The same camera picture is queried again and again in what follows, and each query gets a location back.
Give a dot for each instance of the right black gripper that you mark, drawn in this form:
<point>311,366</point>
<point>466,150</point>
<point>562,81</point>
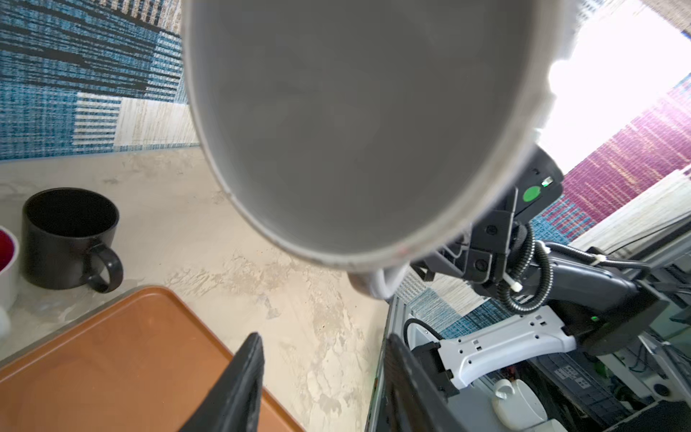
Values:
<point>480,253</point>

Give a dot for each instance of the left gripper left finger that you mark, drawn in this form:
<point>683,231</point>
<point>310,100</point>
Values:
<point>234,402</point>

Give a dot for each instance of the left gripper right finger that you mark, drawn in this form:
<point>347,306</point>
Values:
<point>411,402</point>

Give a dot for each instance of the brown plastic tray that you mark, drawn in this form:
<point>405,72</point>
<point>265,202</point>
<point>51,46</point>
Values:
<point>143,363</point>

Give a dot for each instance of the grey mug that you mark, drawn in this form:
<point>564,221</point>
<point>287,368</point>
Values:
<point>364,135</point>

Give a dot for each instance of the black mug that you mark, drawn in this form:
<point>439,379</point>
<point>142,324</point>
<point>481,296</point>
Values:
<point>67,236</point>

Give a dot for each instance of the white mug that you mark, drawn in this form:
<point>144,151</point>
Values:
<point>10,252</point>

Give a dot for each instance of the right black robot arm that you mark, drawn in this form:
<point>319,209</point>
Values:
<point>558,299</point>

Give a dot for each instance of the white cup outside cell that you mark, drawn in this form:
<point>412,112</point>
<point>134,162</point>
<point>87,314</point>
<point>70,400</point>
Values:
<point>517,406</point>

